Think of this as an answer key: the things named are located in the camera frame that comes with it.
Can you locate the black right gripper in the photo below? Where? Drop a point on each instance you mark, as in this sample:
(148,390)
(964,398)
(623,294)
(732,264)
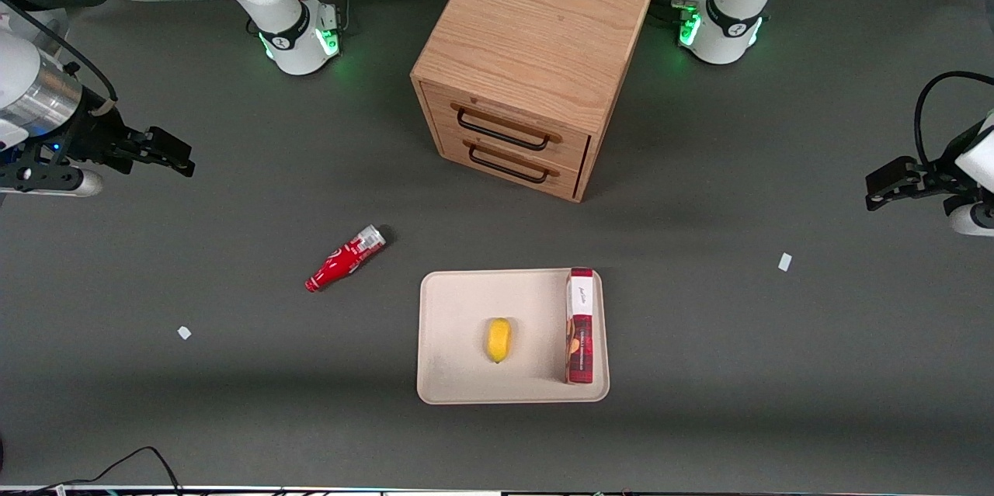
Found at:
(99,134)

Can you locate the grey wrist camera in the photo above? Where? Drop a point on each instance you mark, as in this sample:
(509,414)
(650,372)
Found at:
(54,182)
(974,220)

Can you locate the wooden drawer cabinet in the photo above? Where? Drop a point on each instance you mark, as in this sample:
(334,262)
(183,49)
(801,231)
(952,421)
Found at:
(536,22)

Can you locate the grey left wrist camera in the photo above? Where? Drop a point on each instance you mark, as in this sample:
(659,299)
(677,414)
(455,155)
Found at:
(974,220)

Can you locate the red cookie box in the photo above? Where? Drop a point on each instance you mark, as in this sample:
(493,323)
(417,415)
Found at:
(580,333)

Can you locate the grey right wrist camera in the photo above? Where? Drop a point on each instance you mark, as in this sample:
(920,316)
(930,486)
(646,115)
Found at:
(54,182)

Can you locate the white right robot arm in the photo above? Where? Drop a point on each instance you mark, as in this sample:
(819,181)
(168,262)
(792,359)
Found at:
(289,30)

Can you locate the red coke bottle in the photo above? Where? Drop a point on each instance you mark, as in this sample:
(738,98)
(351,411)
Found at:
(342,261)

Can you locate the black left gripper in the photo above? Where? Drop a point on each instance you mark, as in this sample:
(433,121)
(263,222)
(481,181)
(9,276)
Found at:
(934,171)

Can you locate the yellow lemon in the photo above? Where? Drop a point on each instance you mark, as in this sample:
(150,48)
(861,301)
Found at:
(498,339)

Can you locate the beige rectangular tray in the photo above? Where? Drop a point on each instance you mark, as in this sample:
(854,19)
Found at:
(466,356)

